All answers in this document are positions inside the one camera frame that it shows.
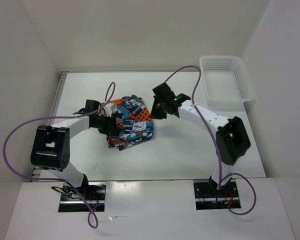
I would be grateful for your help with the colourful patterned shorts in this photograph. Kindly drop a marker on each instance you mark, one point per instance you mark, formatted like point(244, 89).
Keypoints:
point(134, 122)

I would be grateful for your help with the white plastic basket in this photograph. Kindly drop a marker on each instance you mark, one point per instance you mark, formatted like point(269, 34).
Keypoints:
point(226, 80)

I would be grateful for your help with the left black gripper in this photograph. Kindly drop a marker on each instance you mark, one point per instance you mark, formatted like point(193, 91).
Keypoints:
point(111, 128)

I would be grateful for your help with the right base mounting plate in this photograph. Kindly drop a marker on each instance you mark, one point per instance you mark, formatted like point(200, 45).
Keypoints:
point(208, 199)

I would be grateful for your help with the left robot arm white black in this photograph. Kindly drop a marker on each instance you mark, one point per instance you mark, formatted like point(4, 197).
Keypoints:
point(51, 147)

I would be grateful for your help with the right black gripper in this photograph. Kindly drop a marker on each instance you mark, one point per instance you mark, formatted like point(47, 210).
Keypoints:
point(154, 113)

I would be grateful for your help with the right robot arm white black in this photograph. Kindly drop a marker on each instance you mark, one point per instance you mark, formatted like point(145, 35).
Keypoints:
point(229, 135)

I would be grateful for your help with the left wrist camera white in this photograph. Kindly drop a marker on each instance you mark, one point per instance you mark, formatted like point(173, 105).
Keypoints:
point(108, 109)

